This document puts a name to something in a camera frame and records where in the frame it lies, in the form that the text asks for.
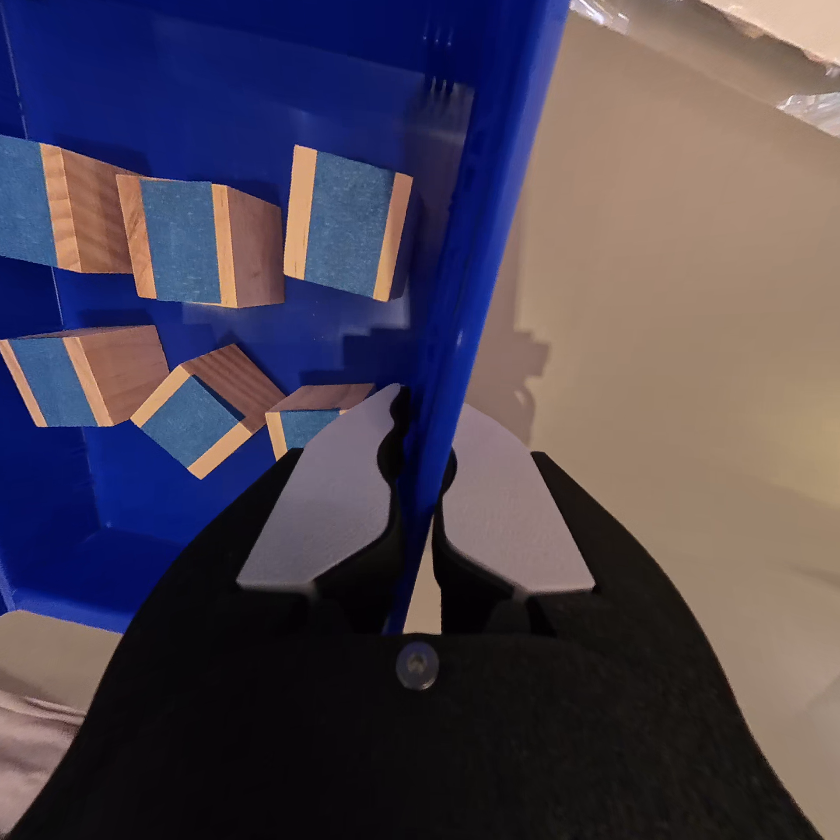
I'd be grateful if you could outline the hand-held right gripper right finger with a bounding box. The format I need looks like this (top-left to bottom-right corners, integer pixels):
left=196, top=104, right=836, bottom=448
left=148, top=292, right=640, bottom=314
left=430, top=402, right=598, bottom=605

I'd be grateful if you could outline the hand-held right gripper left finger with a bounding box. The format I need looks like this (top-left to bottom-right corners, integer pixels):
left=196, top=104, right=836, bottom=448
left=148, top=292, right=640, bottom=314
left=235, top=382, right=414, bottom=601

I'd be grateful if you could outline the pile of taped cubes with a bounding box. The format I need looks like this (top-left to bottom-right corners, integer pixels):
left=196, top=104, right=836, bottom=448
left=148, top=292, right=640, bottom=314
left=0, top=134, right=414, bottom=480

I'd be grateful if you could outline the blue plastic bin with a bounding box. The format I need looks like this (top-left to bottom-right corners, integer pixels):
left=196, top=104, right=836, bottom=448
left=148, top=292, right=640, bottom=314
left=0, top=0, right=571, bottom=637

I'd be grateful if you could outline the instruction sheet in plastic sleeve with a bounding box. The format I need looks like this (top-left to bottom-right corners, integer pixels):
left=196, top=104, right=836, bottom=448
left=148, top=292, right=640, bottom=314
left=567, top=0, right=840, bottom=139

